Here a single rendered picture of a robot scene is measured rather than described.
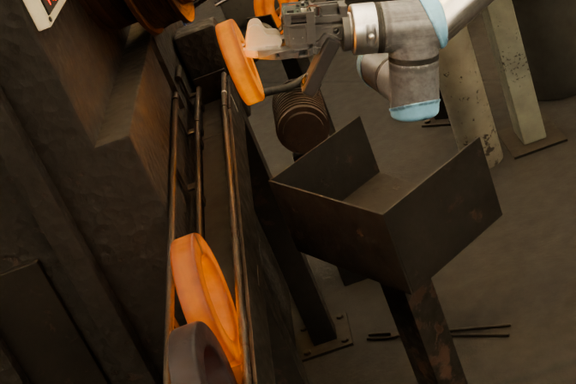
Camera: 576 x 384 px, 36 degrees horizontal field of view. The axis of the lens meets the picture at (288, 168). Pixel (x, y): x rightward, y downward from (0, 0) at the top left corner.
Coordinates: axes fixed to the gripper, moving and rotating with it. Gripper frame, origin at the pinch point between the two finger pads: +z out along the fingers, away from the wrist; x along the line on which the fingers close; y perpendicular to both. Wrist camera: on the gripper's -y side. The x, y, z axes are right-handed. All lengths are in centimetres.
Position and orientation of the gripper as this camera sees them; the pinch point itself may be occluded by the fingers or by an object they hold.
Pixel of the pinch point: (237, 52)
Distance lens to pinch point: 159.9
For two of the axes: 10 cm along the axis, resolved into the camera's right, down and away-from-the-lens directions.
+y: -0.7, -8.9, -4.5
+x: 0.7, 4.4, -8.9
